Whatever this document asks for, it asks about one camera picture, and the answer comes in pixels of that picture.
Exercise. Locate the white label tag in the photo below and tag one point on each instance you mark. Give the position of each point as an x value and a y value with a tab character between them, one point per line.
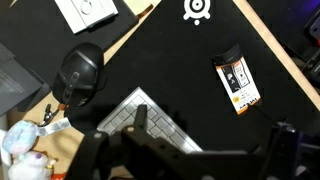
56	126

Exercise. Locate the grey flat box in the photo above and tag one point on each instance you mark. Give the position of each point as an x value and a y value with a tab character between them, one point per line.
16	83

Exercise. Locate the large black desk mat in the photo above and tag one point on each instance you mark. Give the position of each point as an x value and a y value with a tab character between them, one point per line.
180	60

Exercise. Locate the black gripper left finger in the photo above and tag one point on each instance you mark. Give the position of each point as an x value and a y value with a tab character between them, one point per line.
133	156

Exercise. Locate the black flat folio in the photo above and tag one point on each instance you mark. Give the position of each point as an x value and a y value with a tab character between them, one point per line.
33	30

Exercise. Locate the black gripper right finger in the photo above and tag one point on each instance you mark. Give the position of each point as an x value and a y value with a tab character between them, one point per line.
281	153

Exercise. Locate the white keyboard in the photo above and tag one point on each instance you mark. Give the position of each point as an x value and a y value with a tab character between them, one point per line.
160	123

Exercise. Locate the flat white box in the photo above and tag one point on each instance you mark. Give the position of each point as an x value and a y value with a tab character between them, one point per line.
86	15

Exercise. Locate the pastel white plush toy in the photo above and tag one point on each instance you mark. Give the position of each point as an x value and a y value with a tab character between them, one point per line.
23	136

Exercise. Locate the black computer mouse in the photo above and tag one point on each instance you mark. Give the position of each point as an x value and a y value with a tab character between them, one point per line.
80	73

